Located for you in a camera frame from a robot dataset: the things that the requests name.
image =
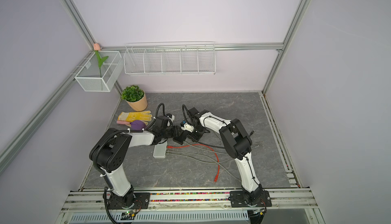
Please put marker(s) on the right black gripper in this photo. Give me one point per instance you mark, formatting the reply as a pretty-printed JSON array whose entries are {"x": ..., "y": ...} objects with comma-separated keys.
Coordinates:
[{"x": 194, "y": 138}]

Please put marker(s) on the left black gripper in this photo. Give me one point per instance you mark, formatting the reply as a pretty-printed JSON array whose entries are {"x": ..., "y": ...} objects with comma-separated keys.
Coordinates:
[{"x": 176, "y": 130}]

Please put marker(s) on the white network switch box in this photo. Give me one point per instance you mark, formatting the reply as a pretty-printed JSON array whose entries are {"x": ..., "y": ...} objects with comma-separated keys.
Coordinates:
[{"x": 160, "y": 150}]

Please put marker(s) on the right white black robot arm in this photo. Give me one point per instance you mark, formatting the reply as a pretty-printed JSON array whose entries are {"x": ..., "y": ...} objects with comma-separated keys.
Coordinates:
[{"x": 238, "y": 145}]

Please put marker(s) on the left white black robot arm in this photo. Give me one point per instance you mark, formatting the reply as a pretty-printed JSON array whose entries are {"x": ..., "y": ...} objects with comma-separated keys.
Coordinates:
[{"x": 110, "y": 151}]

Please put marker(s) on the yellow work glove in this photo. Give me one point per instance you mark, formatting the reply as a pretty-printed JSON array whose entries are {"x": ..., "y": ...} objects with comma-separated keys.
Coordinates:
[{"x": 144, "y": 116}]

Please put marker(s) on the purple pink trowel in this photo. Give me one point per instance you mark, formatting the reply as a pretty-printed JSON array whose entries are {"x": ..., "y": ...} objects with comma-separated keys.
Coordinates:
[{"x": 134, "y": 125}]

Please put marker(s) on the green plant in pot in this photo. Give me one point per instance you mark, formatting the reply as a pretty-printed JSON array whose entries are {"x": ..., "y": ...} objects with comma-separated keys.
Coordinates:
[{"x": 135, "y": 97}]

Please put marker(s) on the pink artificial tulip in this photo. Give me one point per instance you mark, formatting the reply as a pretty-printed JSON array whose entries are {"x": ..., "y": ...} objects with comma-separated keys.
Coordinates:
[{"x": 100, "y": 59}]

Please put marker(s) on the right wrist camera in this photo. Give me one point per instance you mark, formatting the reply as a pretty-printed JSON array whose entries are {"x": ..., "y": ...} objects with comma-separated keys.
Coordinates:
[{"x": 186, "y": 126}]

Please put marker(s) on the long white wire basket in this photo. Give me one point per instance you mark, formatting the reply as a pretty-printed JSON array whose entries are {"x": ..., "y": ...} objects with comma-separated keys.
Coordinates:
[{"x": 164, "y": 58}]

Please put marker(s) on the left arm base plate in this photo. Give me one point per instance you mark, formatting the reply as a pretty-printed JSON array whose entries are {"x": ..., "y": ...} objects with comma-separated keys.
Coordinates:
[{"x": 136, "y": 200}]

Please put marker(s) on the small white wire basket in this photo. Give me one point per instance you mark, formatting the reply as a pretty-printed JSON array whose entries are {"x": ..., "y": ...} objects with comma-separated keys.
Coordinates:
[{"x": 101, "y": 71}]

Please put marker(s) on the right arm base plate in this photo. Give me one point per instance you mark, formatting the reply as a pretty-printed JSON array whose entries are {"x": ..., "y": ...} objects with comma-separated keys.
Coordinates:
[{"x": 244, "y": 199}]

